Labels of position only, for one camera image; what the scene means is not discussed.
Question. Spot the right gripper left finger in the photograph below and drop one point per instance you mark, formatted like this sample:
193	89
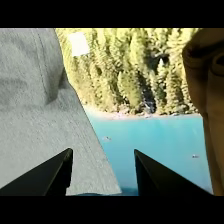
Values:
50	176

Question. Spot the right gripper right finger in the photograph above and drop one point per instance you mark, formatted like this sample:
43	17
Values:
156	180

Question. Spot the grey garment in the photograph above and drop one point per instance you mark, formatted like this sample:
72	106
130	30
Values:
36	110

